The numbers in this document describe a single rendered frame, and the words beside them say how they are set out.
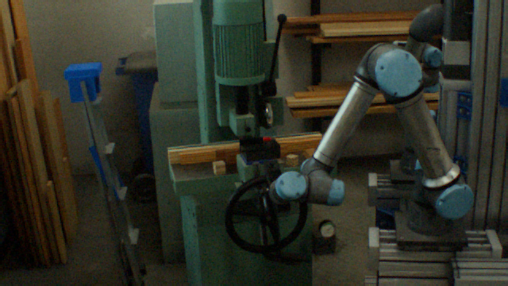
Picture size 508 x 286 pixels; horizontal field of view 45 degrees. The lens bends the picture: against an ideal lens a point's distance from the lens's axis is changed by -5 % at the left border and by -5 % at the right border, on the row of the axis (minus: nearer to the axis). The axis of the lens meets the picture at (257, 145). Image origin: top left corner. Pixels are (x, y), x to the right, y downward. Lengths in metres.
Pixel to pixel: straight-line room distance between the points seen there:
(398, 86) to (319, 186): 0.35
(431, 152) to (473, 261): 0.45
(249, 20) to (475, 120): 0.83
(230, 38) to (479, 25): 0.84
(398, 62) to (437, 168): 0.34
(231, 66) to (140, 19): 2.40
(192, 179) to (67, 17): 2.63
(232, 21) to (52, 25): 2.63
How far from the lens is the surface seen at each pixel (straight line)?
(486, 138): 2.15
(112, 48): 4.67
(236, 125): 2.34
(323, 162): 1.87
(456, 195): 1.85
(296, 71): 4.74
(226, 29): 2.25
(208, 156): 2.40
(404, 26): 4.38
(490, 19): 2.06
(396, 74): 1.68
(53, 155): 3.73
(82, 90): 2.98
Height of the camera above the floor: 1.74
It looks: 19 degrees down
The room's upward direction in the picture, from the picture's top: 2 degrees counter-clockwise
